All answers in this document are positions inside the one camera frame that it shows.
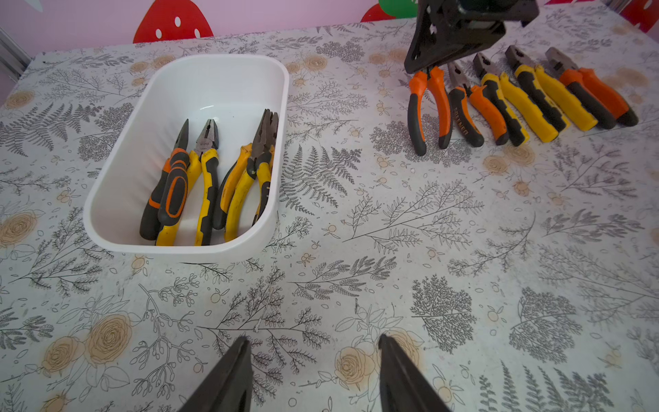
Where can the small yellow diagonal pliers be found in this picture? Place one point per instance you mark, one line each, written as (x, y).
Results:
(263, 148)

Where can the yellow black handled pliers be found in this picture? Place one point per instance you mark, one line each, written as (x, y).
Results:
(557, 104)

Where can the dark orange striped pliers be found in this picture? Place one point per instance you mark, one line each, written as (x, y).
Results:
(167, 201)

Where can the yellow black combination pliers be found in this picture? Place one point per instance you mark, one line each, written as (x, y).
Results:
(204, 161)

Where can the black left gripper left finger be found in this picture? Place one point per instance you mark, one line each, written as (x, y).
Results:
(228, 387)

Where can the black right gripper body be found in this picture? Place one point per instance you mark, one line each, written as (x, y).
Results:
(447, 30)

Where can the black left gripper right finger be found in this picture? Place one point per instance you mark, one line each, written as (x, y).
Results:
(402, 386)

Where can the aluminium rail frame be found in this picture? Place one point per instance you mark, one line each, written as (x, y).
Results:
(14, 60)

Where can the orange handled pliers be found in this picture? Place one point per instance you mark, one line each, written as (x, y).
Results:
(607, 106)

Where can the floral patterned table mat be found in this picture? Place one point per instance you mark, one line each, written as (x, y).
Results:
(516, 278)

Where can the white plastic storage box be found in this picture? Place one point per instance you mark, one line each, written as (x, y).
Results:
(234, 90)

